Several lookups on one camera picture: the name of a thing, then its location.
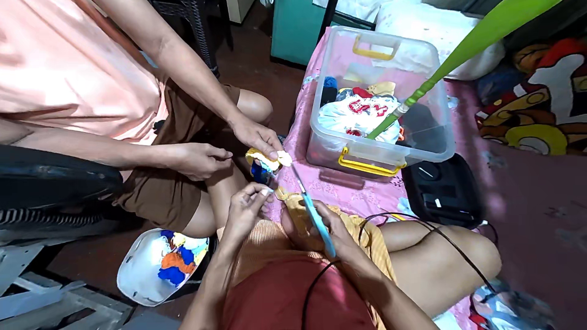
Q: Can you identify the blue patterned cloth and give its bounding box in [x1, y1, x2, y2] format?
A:
[469, 280, 555, 330]

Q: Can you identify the pile of coloured yarn scraps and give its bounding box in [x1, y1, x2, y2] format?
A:
[157, 229, 209, 288]

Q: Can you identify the teal cabinet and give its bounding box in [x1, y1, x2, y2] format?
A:
[270, 0, 378, 70]

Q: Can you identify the black cable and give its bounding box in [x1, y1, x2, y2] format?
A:
[301, 212, 499, 330]

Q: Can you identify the long green stick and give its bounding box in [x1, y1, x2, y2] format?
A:
[366, 0, 562, 141]

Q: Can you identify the yellow and white yarn piece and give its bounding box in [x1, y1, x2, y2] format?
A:
[245, 148, 293, 173]

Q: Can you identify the person's right hand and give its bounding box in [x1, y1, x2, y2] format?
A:
[308, 200, 360, 264]

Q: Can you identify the person's left forearm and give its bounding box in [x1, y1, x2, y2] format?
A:
[178, 236, 243, 330]

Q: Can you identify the pink floral sheet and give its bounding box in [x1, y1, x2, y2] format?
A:
[266, 27, 487, 330]

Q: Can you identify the black zip case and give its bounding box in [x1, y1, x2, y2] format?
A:
[401, 153, 486, 230]

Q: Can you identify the grey metal frame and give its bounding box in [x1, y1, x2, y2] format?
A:
[0, 244, 135, 330]

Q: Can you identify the dark blue yarn bundle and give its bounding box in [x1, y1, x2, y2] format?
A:
[250, 161, 275, 188]

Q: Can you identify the white pillow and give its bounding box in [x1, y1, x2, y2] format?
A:
[371, 0, 506, 82]

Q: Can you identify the pile of mixed clothes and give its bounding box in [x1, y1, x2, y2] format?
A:
[318, 76, 406, 145]

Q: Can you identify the person's right forearm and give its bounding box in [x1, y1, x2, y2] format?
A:
[338, 245, 441, 330]

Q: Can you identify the black woven chair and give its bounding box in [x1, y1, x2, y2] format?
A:
[150, 0, 235, 79]

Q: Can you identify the person's left hand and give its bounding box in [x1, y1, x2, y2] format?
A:
[226, 182, 274, 244]

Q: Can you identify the mustard yellow fabric piece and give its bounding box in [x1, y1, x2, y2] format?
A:
[275, 186, 313, 237]

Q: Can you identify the black padded seat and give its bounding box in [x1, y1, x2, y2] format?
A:
[0, 144, 124, 246]

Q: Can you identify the clear plastic storage box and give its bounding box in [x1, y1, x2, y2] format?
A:
[306, 26, 456, 180]

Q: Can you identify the white plastic basin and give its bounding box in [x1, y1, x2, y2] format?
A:
[116, 228, 210, 308]

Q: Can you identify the light blue handled metal tool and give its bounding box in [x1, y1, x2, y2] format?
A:
[292, 163, 337, 259]

